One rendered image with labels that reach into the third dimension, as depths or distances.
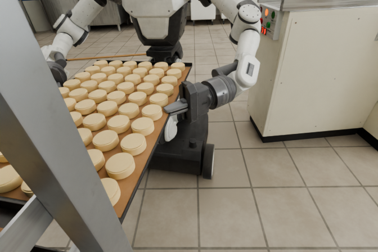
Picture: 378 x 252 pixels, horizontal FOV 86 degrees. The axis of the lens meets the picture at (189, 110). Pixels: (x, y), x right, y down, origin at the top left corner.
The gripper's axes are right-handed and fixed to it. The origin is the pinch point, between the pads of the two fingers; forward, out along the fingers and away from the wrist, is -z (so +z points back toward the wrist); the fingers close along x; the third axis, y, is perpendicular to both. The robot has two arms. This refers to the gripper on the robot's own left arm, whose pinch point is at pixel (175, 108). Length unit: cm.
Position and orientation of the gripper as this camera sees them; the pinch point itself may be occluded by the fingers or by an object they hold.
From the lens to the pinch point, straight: 54.2
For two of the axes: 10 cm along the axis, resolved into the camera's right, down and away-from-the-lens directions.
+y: 5.6, 4.5, -7.0
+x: -0.4, -8.2, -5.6
